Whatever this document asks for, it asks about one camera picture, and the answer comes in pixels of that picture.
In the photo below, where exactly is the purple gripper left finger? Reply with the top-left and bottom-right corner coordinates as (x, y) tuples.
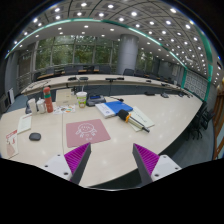
(44, 142), (92, 185)

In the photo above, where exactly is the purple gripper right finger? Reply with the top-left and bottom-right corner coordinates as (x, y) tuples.
(131, 142), (183, 186)

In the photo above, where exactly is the pink mouse pad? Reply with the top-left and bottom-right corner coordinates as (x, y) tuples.
(66, 119), (111, 148)

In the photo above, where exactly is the black computer mouse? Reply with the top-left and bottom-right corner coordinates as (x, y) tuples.
(29, 133), (41, 141)

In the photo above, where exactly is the white paper under microphone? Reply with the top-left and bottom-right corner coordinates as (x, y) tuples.
(130, 106), (155, 128)

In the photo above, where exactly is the colourful sticker sheet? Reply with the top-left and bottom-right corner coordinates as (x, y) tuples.
(53, 105), (75, 115)

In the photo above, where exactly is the black yellow microphone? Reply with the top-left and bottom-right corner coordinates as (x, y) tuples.
(118, 109), (150, 132)

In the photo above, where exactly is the blue book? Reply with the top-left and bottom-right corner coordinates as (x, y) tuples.
(95, 101), (133, 118)

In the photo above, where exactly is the black device box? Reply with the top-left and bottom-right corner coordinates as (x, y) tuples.
(86, 95), (106, 107)

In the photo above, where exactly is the paper cup green lid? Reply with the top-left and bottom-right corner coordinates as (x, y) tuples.
(76, 91), (87, 108)

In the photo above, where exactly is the white paper booklet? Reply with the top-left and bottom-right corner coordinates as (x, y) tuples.
(17, 114), (32, 133)

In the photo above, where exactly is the red white leaflet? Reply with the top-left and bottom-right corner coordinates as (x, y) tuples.
(6, 130), (18, 158)

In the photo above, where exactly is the white jar with lid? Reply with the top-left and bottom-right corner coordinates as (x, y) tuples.
(37, 99), (46, 114)

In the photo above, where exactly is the black office chair right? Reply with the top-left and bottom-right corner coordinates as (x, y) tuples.
(187, 108), (215, 139)

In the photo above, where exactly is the red thermos bottle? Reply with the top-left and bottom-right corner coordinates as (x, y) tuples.
(43, 87), (53, 113)

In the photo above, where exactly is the long curved conference desk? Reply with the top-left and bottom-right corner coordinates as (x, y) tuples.
(22, 74), (191, 95)

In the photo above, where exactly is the grey round pillar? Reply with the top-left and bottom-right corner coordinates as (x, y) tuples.
(116, 34), (139, 74)

